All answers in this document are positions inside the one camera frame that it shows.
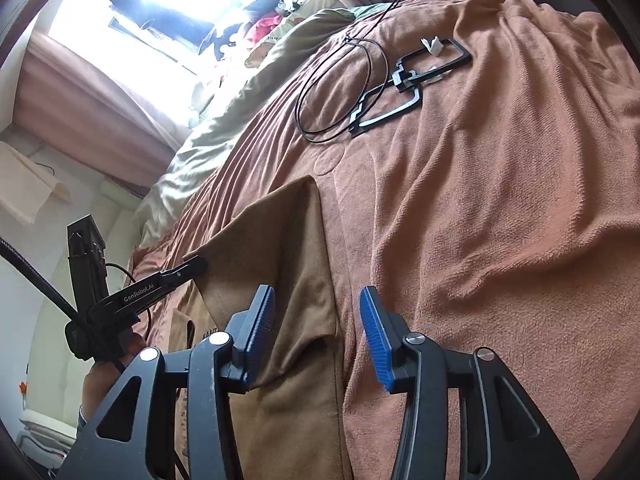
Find brown printed t-shirt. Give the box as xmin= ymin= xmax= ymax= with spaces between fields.
xmin=167 ymin=174 xmax=357 ymax=480

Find printed window seat cushion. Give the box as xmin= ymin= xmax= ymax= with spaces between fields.
xmin=244 ymin=0 xmax=346 ymax=68

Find pile of mixed clothes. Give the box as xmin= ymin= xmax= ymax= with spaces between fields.
xmin=240 ymin=0 xmax=331 ymax=43

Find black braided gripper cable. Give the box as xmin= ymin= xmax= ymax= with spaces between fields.
xmin=0 ymin=239 xmax=125 ymax=375

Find grey-green duvet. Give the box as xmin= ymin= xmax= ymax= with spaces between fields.
xmin=134 ymin=0 xmax=371 ymax=251

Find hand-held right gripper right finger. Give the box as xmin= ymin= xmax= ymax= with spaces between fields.
xmin=359 ymin=285 xmax=583 ymax=480

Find rust-coloured bed blanket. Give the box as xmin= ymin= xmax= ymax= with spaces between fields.
xmin=127 ymin=0 xmax=640 ymax=480

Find person's left hand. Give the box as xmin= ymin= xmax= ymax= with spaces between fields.
xmin=81 ymin=332 xmax=148 ymax=433

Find black-framed window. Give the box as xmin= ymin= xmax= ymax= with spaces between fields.
xmin=47 ymin=0 xmax=321 ymax=91

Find pink curtain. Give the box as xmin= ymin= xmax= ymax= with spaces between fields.
xmin=10 ymin=35 xmax=193 ymax=198

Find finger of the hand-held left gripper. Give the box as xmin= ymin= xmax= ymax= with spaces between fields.
xmin=157 ymin=256 xmax=208 ymax=287

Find cream hanging cloth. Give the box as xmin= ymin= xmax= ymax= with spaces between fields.
xmin=0 ymin=141 xmax=71 ymax=224

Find thin black looped cable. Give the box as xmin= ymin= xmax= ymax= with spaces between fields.
xmin=295 ymin=0 xmax=421 ymax=143

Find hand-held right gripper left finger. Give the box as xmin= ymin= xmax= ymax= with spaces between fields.
xmin=55 ymin=284 xmax=277 ymax=480

